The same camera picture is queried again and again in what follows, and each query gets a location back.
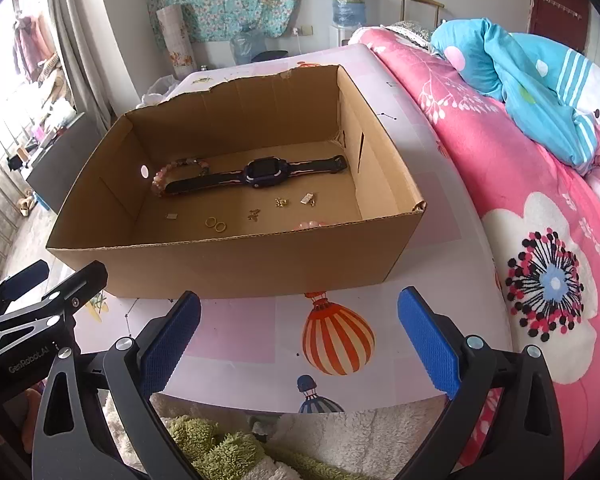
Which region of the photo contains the patterned pillow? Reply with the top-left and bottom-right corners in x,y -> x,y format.
382,20 -> 438,51

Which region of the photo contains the dark grey cabinet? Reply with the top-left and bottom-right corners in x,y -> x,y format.
27,112 -> 113,213

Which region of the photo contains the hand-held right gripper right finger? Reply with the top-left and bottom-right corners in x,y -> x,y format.
397,286 -> 565,480

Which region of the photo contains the row of hanging clothes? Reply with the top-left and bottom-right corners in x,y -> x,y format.
10,12 -> 61,86

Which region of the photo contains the brown cardboard box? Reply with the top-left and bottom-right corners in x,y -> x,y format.
46,63 -> 427,300

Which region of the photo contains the pink floral blanket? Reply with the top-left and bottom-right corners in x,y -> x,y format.
349,25 -> 600,480

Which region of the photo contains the clear empty water bottle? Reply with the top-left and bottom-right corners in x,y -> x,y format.
230,25 -> 268,66

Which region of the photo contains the blue quilt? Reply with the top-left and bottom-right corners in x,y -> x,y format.
430,17 -> 600,177

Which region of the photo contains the white plastic bag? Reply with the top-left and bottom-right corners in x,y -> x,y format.
139,75 -> 181,108

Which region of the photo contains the grey curtain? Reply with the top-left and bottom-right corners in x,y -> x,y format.
45,0 -> 116,131

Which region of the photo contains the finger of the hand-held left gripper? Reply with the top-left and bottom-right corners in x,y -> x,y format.
0,260 -> 51,311
0,261 -> 109,356

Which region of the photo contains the multicolour bead bracelet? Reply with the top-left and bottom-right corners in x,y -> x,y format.
151,157 -> 212,199

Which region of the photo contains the purple black smartwatch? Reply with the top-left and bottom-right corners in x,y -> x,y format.
165,154 -> 349,197

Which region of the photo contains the person's left forearm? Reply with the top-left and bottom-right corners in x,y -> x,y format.
22,390 -> 48,441

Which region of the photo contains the dark red door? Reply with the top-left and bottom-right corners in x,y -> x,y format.
527,0 -> 593,53

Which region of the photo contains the blue water bottle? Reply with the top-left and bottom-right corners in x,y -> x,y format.
330,0 -> 369,26

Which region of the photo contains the wooden chair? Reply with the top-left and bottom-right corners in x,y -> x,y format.
400,0 -> 446,26

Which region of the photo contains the white fluffy cloth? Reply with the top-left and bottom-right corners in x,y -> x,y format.
102,392 -> 456,480

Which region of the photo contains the green fluffy cloth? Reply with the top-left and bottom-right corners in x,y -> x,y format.
165,412 -> 361,480

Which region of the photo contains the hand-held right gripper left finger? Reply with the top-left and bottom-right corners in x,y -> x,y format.
31,290 -> 203,480

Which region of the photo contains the rolled floral paper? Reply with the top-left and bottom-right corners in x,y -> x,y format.
155,4 -> 196,81

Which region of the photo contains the white water dispenser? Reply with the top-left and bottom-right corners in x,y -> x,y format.
330,24 -> 363,51

